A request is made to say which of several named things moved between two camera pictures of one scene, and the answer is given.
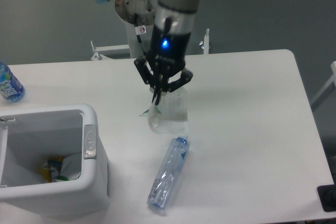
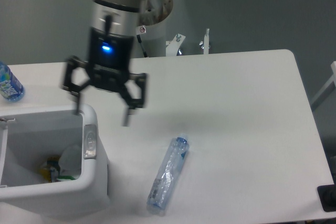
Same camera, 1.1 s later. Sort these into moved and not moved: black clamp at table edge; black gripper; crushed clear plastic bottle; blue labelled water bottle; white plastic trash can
Moved: black gripper
Not moved: white plastic trash can; crushed clear plastic bottle; blue labelled water bottle; black clamp at table edge
